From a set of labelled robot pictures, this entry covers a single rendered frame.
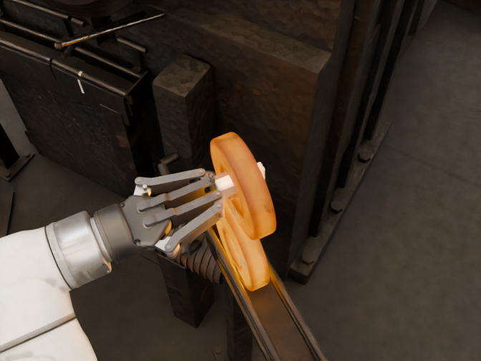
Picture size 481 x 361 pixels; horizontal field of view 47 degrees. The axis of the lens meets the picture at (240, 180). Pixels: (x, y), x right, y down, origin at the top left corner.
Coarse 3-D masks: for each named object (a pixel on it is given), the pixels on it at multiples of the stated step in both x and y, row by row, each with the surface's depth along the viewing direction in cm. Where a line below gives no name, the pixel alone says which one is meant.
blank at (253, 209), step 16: (224, 144) 74; (240, 144) 73; (224, 160) 74; (240, 160) 72; (240, 176) 71; (256, 176) 71; (240, 192) 72; (256, 192) 71; (240, 208) 80; (256, 208) 71; (272, 208) 72; (240, 224) 82; (256, 224) 73; (272, 224) 74; (256, 240) 77
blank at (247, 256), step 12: (228, 216) 87; (228, 228) 89; (240, 228) 86; (228, 240) 96; (240, 240) 85; (252, 240) 86; (228, 252) 97; (240, 252) 87; (252, 252) 86; (240, 264) 93; (252, 264) 86; (264, 264) 87; (240, 276) 95; (252, 276) 87; (264, 276) 88; (252, 288) 89
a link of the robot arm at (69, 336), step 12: (60, 324) 71; (72, 324) 69; (36, 336) 68; (48, 336) 66; (60, 336) 67; (72, 336) 68; (84, 336) 70; (12, 348) 65; (24, 348) 65; (36, 348) 65; (48, 348) 66; (60, 348) 66; (72, 348) 67; (84, 348) 69; (0, 360) 67; (12, 360) 65; (24, 360) 64; (36, 360) 64; (48, 360) 65; (60, 360) 66; (72, 360) 66; (84, 360) 68; (96, 360) 70
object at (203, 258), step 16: (160, 256) 125; (176, 256) 117; (192, 256) 114; (208, 256) 112; (176, 272) 128; (192, 272) 129; (208, 272) 114; (176, 288) 137; (192, 288) 135; (208, 288) 149; (176, 304) 149; (192, 304) 141; (208, 304) 157; (192, 320) 152
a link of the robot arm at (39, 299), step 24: (0, 240) 69; (24, 240) 68; (48, 240) 69; (0, 264) 66; (24, 264) 66; (48, 264) 67; (0, 288) 66; (24, 288) 66; (48, 288) 67; (0, 312) 65; (24, 312) 66; (48, 312) 67; (72, 312) 71; (0, 336) 66; (24, 336) 65
